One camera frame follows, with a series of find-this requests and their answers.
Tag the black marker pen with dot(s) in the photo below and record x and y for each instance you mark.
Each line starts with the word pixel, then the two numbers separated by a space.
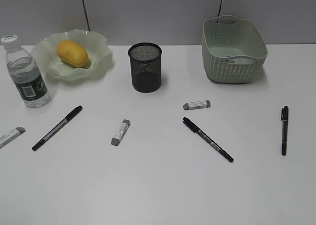
pixel 57 128
pixel 194 128
pixel 284 119

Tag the white waste paper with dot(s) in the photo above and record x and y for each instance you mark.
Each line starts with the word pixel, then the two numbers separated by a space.
pixel 231 60

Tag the yellow mango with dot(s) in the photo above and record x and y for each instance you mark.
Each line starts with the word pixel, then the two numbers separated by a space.
pixel 72 53

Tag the clear plastic water bottle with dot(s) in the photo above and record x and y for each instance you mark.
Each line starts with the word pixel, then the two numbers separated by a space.
pixel 25 73

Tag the grey white eraser right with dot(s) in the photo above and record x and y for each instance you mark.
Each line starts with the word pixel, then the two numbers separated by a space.
pixel 196 105

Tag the grey white eraser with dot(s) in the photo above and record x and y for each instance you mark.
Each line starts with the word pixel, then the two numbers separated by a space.
pixel 196 105
pixel 10 136
pixel 118 136

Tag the black mesh pen holder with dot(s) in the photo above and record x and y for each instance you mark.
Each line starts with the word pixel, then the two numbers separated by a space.
pixel 145 62

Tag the grey white eraser middle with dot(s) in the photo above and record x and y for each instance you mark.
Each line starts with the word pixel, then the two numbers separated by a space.
pixel 118 136

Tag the pale green wavy plate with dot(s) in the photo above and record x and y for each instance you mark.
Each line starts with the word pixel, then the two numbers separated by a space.
pixel 100 56

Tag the pale green plastic basket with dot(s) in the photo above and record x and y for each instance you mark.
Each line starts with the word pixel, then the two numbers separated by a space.
pixel 239 38

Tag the grey white eraser left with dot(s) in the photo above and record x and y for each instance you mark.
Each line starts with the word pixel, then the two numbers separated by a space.
pixel 10 136

